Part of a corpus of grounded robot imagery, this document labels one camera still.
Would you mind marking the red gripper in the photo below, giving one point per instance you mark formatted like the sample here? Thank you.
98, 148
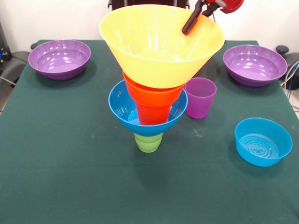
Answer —
231, 5

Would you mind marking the yellow plastic bowl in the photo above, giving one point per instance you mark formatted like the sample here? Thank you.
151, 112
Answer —
154, 67

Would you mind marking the orange plastic bowl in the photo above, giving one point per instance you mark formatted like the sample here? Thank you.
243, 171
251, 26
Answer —
156, 96

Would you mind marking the orange plastic cup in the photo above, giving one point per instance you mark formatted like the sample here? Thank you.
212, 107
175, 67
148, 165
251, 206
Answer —
153, 115

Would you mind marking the deep blue plastic bowl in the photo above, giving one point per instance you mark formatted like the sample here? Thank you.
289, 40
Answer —
119, 109

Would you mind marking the purple plastic bowl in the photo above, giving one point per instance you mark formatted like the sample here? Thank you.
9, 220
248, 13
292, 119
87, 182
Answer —
254, 71
58, 68

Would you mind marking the black round knob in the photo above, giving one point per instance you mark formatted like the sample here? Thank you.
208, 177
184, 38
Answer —
282, 49

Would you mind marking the purple plastic cup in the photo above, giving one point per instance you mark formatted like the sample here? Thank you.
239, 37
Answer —
202, 107

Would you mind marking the green plastic cup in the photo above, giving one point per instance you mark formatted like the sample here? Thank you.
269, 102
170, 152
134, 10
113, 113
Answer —
147, 145

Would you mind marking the low blue plastic bowl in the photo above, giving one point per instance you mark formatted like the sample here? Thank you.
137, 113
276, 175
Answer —
257, 157

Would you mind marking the dark green table cloth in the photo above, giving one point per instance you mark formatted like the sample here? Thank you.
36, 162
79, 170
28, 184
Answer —
149, 186

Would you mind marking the black device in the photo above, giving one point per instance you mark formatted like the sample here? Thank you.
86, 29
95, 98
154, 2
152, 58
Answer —
4, 53

